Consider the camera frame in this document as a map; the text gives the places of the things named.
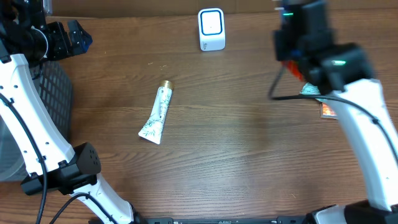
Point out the white barcode scanner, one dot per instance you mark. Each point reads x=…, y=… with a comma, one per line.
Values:
x=211, y=29

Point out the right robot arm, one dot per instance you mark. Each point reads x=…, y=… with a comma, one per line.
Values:
x=306, y=47

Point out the grey plastic shopping basket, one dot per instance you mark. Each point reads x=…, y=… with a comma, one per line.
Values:
x=56, y=92

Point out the small orange snack packet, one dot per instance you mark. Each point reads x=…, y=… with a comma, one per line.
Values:
x=327, y=112

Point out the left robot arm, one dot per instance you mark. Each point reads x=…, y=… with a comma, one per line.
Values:
x=27, y=40

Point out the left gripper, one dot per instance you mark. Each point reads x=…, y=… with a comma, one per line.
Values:
x=57, y=33

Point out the teal wet wipes packet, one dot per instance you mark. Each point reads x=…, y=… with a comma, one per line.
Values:
x=309, y=89

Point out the orange pasta packet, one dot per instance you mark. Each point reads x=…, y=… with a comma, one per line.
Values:
x=292, y=67

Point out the white bamboo print tube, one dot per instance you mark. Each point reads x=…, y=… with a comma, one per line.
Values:
x=153, y=128

